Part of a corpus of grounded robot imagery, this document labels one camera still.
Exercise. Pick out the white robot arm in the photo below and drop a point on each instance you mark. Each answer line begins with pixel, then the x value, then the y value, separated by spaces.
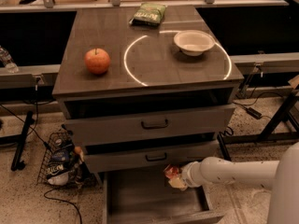
pixel 281 177

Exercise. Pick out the blue chip bag in basket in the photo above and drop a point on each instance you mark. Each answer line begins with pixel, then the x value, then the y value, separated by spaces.
pixel 58 167

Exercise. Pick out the clear plastic water bottle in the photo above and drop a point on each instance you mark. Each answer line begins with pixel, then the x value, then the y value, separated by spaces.
pixel 7 61

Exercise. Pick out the bottom grey open drawer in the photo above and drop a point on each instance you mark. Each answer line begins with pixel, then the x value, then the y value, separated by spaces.
pixel 144 196

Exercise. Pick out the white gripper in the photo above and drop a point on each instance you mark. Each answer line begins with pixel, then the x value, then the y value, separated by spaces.
pixel 189 175

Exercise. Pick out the top grey drawer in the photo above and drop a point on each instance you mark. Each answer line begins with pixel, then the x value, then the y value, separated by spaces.
pixel 152 125

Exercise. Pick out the white bowl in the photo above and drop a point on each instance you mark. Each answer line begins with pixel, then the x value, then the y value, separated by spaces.
pixel 193 42

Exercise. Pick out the black table leg right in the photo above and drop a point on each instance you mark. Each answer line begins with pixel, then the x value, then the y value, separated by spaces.
pixel 223 148

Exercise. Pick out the black wire basket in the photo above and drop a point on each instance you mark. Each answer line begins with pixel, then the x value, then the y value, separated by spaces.
pixel 79 174

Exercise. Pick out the grey wooden drawer cabinet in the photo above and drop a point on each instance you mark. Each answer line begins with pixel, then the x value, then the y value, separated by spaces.
pixel 147 73

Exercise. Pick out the black table leg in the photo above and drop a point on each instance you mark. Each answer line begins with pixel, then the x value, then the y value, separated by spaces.
pixel 223 148
pixel 17 164

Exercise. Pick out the middle grey drawer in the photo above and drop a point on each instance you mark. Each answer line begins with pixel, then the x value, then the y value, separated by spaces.
pixel 98 163

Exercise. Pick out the black table leg left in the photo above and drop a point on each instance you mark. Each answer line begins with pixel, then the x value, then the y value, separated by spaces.
pixel 17 164

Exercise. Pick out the red apple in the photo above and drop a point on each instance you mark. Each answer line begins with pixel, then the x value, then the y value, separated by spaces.
pixel 97 61

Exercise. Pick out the red coke can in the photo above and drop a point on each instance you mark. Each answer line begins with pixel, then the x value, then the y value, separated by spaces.
pixel 171 171

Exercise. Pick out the black power adapter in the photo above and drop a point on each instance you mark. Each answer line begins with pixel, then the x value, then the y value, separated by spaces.
pixel 254 113

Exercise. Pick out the green chip bag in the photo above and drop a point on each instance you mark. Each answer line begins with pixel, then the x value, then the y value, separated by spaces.
pixel 150 14

